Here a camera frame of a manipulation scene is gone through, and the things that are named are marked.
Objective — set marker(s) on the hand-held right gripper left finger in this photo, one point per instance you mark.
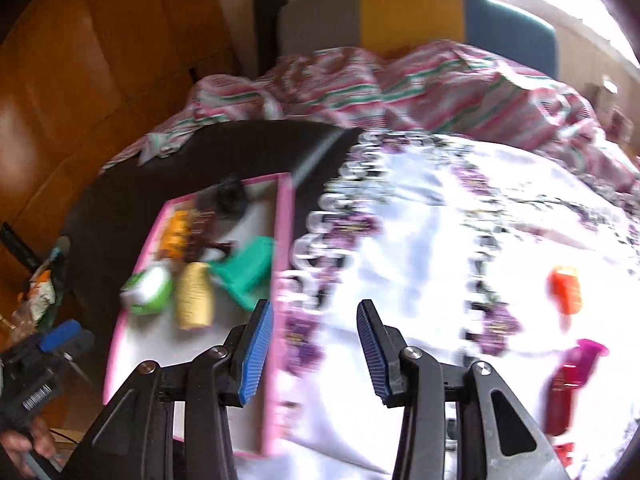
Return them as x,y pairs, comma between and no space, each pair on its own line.
255,355

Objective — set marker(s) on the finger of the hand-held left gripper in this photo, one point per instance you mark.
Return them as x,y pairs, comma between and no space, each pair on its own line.
62,335

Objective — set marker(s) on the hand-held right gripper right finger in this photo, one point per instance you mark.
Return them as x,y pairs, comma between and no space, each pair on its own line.
372,355

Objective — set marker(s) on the green plastic holder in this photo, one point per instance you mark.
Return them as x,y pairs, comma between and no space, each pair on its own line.
247,270

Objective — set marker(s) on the pink shallow box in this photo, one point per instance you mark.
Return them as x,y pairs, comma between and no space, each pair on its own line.
150,340

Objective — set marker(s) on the brown pine cone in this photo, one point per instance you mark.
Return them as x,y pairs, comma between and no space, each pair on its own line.
207,237

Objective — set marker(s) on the black and grey cylinder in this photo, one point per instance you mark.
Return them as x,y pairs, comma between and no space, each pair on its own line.
231,196

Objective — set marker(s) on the person's left hand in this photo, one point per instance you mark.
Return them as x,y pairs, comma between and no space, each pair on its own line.
25,442

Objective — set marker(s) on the crumpled plastic bag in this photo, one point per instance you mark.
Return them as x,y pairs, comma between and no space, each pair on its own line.
45,285

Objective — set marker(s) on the green and white round case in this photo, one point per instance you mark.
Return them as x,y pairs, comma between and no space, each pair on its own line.
147,290

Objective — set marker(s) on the white embroidered tablecloth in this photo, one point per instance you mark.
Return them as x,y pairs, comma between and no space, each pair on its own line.
430,240

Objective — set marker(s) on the orange plastic toy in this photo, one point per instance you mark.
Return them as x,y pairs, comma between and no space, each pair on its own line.
175,235

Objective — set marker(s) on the black table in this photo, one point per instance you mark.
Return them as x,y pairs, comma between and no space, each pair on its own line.
150,170

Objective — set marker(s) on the red bottle with magenta cap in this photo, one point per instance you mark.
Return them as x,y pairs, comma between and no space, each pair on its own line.
565,390

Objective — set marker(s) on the orange toy block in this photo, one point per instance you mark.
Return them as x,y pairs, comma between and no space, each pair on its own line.
565,290

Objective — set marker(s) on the small red plastic piece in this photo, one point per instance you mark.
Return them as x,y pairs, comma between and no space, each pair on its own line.
565,454

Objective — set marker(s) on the wooden wardrobe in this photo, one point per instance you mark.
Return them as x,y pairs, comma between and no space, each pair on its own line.
100,85

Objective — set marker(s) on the pink striped blanket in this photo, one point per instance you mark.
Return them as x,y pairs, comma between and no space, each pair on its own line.
425,95

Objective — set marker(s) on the grey yellow blue headboard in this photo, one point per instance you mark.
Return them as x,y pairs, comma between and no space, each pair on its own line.
410,20

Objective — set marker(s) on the purple and white box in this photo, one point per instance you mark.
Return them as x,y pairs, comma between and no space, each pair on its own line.
621,121

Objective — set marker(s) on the black bed post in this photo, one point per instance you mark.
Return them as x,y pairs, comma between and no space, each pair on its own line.
267,30

